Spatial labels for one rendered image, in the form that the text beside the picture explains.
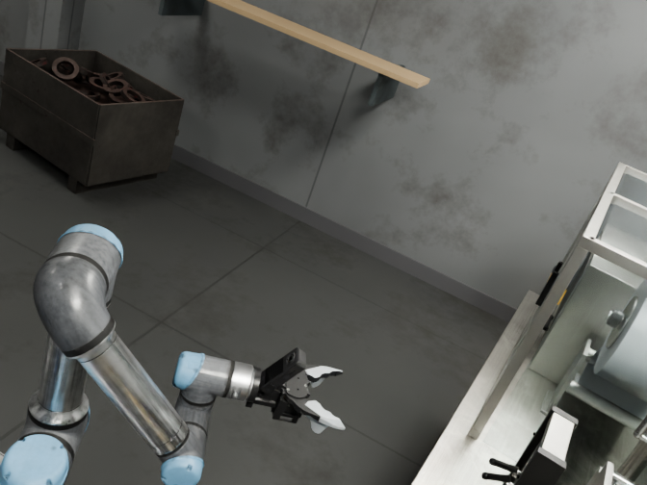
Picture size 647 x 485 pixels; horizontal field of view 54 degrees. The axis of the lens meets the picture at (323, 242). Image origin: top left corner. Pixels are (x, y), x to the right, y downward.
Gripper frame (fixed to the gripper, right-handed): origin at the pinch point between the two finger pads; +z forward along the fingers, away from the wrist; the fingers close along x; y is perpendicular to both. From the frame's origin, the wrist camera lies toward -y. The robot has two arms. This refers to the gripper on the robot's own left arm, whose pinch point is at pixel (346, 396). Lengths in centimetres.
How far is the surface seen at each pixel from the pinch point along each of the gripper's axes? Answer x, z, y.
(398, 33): -337, 56, 14
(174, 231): -257, -52, 160
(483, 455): -23, 57, 37
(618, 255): -35, 61, -31
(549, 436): 20.2, 27.9, -23.3
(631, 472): 4, 67, -1
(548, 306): -36, 54, -10
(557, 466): 26.7, 27.0, -23.9
